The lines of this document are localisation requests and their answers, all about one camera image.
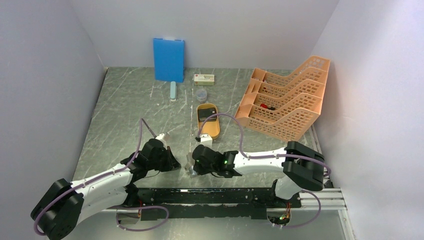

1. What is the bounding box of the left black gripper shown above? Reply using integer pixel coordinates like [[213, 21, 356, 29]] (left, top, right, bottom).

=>
[[147, 145, 181, 172]]

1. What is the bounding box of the beige card holder wallet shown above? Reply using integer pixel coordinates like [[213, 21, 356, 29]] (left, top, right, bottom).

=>
[[184, 152, 198, 178]]

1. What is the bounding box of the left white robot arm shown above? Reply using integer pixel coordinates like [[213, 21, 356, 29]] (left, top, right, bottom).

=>
[[30, 138, 181, 240]]

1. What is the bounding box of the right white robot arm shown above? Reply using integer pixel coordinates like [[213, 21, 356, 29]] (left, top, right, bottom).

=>
[[191, 141, 327, 207]]

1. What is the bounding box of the yellow oval tray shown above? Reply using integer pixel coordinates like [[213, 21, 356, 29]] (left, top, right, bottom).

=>
[[196, 103, 220, 140]]

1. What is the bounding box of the small clear round container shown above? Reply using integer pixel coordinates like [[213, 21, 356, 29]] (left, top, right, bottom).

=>
[[195, 88, 208, 104]]

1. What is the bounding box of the light blue eraser bar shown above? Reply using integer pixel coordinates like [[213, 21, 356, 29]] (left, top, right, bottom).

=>
[[169, 81, 177, 102]]

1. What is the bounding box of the red black item in organizer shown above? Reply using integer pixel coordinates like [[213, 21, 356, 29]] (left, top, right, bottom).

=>
[[260, 103, 276, 111]]

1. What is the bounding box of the small white red box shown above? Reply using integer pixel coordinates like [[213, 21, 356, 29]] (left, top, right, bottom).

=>
[[193, 74, 215, 86]]

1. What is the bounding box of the orange plastic file organizer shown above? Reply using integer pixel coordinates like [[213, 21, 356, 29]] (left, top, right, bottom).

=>
[[234, 55, 331, 142]]

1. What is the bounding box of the blue board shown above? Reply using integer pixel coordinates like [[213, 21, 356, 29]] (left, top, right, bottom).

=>
[[153, 38, 185, 83]]

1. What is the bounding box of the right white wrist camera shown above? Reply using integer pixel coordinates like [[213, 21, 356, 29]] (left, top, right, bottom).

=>
[[195, 133, 213, 148]]

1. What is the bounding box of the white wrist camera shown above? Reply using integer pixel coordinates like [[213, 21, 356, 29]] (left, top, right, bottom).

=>
[[195, 133, 213, 148], [155, 132, 170, 149]]

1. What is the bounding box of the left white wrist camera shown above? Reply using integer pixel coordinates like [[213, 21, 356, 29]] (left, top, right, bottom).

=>
[[155, 132, 170, 149]]

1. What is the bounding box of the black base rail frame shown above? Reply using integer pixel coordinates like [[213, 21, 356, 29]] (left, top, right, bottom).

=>
[[121, 187, 302, 220]]

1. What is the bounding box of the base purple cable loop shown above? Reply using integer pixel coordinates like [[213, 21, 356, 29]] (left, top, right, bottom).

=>
[[115, 204, 170, 232]]

